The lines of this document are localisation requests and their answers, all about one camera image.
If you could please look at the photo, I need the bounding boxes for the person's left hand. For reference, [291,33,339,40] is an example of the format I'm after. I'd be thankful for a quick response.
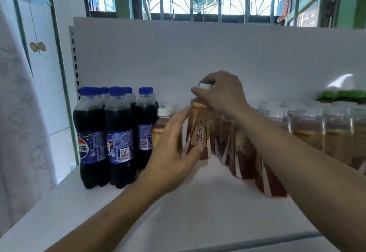
[139,106,205,196]

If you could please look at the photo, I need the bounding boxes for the person's right hand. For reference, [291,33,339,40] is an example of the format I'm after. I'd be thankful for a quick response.
[191,70,251,119]

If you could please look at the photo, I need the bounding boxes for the gold energy drink bottle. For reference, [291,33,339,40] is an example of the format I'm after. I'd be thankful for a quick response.
[186,83,217,161]

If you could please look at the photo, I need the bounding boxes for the white metal shelf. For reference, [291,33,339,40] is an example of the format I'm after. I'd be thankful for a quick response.
[0,17,366,252]

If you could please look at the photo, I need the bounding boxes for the group of blue-capped cola bottles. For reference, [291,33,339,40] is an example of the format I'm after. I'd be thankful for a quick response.
[73,86,159,189]

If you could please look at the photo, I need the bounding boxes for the row of amber drink bottles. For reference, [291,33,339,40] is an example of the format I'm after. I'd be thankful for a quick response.
[151,100,366,198]

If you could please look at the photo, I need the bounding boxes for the row of green-capped bottles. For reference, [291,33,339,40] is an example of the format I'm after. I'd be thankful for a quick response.
[320,90,366,104]

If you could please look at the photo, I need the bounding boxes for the person's right forearm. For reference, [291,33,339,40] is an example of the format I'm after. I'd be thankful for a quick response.
[233,107,366,252]

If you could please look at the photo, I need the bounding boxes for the person's left forearm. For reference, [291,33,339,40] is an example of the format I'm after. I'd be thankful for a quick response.
[46,177,155,252]

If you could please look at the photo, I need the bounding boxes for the white panelled door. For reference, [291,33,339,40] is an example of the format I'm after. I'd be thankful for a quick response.
[11,0,78,181]

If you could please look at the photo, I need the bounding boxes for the white bamboo print curtain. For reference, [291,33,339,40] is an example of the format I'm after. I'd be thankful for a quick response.
[0,0,58,235]

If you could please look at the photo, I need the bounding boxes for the small brass pendant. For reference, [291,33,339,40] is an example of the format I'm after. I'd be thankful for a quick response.
[29,42,48,53]

